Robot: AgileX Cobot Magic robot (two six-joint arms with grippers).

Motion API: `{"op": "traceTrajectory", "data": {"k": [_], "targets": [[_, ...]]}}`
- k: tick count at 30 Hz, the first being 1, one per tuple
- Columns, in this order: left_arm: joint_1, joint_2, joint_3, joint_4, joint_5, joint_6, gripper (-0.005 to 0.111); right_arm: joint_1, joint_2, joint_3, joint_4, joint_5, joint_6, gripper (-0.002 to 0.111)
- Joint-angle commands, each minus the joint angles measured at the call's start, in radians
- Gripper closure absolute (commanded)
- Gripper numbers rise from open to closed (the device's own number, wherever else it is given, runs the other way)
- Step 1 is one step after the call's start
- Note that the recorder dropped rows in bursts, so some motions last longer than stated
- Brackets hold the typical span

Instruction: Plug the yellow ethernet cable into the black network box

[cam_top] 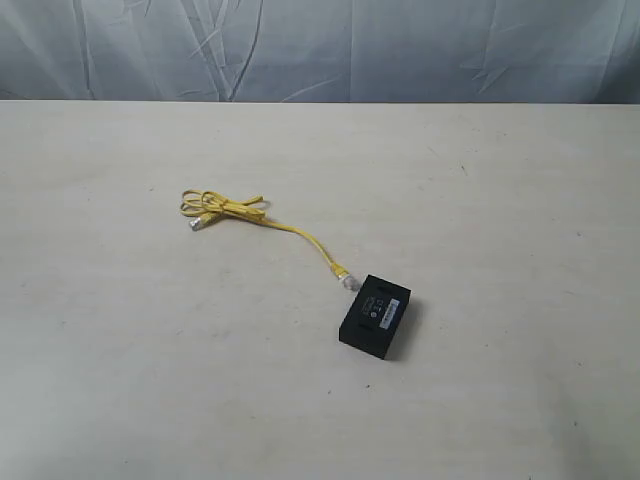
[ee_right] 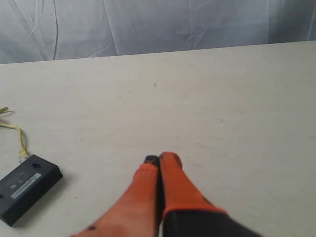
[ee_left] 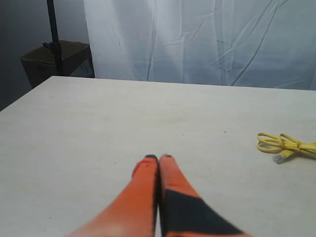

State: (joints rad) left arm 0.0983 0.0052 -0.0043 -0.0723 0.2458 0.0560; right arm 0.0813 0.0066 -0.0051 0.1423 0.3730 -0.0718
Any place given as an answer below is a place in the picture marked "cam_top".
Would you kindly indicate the grey backdrop cloth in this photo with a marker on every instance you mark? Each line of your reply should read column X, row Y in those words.
column 322, row 51

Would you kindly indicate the small black box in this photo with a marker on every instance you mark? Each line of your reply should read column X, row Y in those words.
column 371, row 323

